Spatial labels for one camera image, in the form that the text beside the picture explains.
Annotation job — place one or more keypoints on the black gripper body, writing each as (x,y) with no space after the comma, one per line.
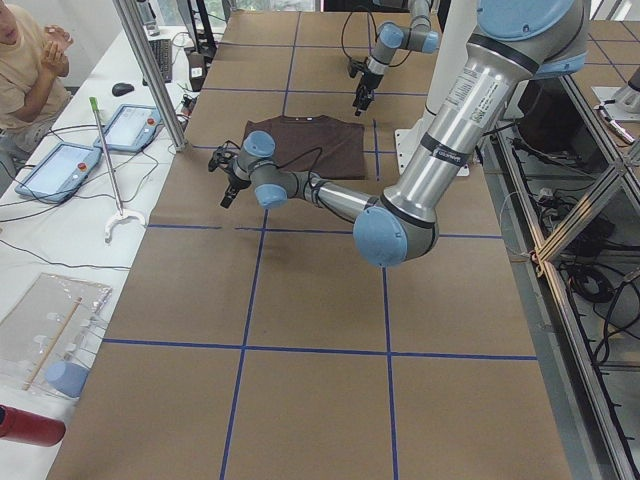
(366,83)
(234,182)

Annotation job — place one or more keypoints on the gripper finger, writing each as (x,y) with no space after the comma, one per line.
(363,99)
(229,197)

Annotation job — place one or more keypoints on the dark brown t-shirt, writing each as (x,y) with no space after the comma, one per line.
(332,148)

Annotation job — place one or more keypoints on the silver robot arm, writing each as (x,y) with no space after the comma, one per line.
(507,42)
(417,37)

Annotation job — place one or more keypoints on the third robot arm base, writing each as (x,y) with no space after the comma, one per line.
(625,97)

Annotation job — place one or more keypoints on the far blue teach pendant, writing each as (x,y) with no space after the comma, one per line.
(131,128)

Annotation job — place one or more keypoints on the blue teach pendant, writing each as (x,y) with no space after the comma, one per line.
(60,174)
(131,128)

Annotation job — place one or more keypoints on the reacher grabber stick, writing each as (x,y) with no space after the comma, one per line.
(122,214)

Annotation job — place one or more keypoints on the black computer mouse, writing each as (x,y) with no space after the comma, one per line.
(121,88)

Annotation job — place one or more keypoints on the black keyboard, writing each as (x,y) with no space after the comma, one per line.
(162,50)

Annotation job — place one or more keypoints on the near blue teach pendant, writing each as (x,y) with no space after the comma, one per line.
(60,174)

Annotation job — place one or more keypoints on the seated person in beige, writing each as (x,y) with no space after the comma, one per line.
(33,64)

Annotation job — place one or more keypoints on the clear plastic bag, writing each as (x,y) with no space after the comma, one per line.
(29,325)

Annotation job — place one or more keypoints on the wooden stick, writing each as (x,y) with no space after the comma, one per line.
(51,344)

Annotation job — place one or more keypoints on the red bottle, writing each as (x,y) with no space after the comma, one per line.
(27,427)

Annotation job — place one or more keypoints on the aluminium frame post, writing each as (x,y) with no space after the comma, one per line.
(132,24)

